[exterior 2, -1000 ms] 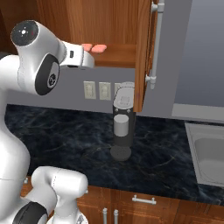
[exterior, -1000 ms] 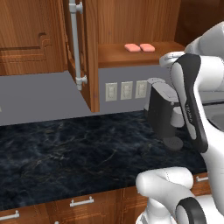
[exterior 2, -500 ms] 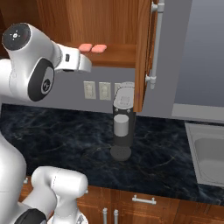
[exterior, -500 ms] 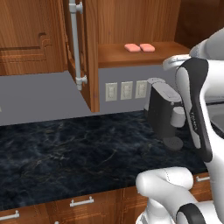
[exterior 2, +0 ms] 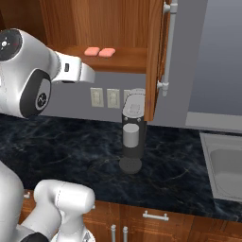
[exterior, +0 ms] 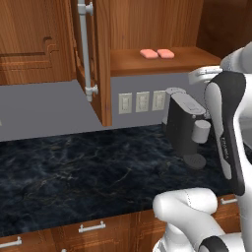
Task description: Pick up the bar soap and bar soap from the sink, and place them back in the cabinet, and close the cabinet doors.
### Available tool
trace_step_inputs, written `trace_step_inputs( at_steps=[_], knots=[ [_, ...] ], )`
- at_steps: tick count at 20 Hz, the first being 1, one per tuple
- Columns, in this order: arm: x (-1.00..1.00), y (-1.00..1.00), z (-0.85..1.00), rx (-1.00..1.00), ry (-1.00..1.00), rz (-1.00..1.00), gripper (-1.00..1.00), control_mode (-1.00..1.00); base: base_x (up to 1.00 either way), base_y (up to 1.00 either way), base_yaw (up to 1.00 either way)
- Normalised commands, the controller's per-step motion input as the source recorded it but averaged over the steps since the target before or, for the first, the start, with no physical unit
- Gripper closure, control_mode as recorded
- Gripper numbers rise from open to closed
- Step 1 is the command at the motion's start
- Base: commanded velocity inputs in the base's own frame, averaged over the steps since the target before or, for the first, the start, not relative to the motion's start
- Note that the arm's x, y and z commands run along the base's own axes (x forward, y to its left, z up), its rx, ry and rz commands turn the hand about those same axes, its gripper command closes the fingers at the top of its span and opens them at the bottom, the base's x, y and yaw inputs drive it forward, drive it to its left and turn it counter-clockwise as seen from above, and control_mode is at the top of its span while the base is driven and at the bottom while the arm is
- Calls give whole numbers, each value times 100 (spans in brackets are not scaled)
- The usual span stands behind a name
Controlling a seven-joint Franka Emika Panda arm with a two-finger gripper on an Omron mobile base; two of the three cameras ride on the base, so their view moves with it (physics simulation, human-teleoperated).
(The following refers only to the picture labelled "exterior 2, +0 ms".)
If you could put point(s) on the open wooden wall cabinet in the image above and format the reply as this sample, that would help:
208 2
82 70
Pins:
123 60

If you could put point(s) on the beige wall outlet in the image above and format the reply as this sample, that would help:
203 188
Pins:
113 98
126 93
97 97

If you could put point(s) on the black and grey drink machine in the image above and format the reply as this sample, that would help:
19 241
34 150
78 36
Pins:
134 126

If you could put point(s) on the steel sink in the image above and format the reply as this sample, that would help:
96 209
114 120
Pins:
225 164

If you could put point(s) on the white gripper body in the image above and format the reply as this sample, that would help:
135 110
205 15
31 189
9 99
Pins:
88 72

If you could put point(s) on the dark wooden cabinet door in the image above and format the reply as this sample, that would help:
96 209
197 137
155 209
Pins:
22 15

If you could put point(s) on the wooden panel under sink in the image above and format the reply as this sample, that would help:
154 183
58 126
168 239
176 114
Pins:
217 231

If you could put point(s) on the grey window with sill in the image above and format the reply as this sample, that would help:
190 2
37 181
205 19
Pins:
217 63

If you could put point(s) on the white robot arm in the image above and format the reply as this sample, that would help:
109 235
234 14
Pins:
22 63

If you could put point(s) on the pink bar soap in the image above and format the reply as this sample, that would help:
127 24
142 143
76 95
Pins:
91 51
107 52

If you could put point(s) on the wooden drawer front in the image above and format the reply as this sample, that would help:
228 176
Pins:
107 214
176 225

